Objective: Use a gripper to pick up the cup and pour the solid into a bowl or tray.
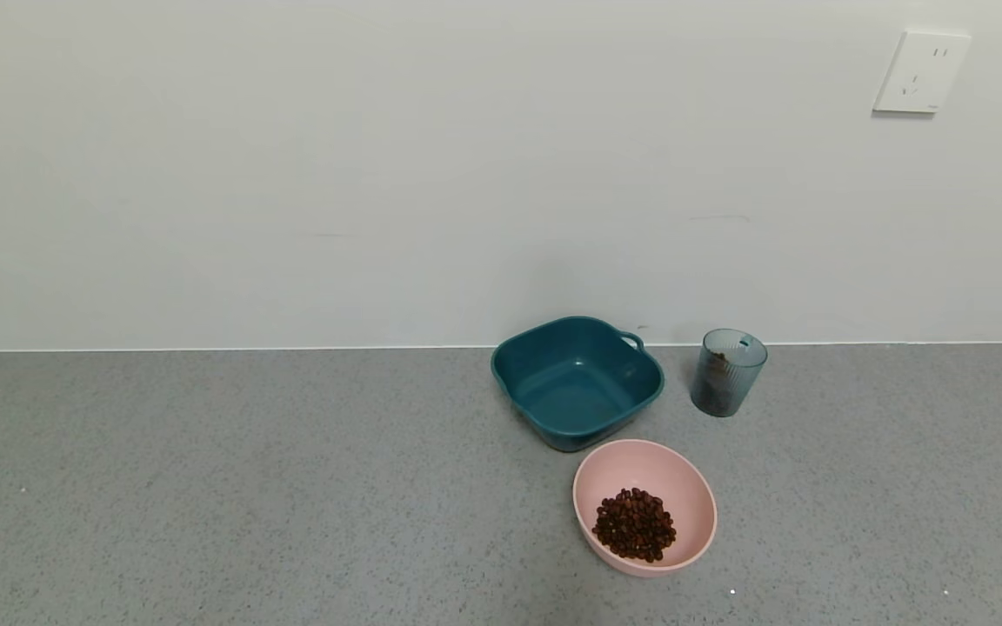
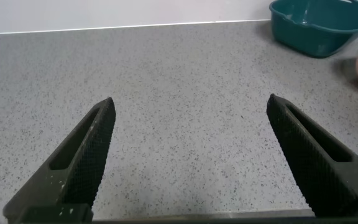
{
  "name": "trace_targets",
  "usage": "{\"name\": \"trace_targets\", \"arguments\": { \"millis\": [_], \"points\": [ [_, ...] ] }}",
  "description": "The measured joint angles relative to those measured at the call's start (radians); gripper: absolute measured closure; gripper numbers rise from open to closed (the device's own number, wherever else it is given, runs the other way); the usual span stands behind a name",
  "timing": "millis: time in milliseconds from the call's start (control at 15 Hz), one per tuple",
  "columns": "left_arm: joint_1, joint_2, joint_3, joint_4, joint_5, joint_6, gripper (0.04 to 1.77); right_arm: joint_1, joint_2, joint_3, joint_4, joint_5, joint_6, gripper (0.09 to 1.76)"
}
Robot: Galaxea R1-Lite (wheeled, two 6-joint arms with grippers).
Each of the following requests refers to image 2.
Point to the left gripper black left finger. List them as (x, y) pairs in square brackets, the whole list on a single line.
[(82, 168)]

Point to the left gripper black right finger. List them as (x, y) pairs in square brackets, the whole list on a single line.
[(315, 168)]

